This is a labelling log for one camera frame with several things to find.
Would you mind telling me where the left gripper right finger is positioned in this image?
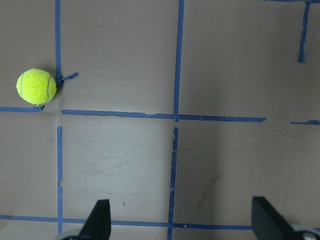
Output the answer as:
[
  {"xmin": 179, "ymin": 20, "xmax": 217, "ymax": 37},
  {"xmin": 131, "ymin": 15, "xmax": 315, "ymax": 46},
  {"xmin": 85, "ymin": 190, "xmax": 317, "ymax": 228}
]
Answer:
[{"xmin": 251, "ymin": 196, "xmax": 300, "ymax": 240}]

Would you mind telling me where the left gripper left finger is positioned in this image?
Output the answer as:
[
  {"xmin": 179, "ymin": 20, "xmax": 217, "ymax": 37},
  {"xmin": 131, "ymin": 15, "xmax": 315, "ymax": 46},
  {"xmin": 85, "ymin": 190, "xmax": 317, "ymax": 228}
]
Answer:
[{"xmin": 79, "ymin": 199, "xmax": 111, "ymax": 240}]

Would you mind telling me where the tennis ball near tape scrap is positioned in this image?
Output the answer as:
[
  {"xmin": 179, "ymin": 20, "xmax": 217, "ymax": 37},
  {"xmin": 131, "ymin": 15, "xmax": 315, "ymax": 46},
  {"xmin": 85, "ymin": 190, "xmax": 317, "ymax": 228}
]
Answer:
[{"xmin": 16, "ymin": 68, "xmax": 57, "ymax": 106}]

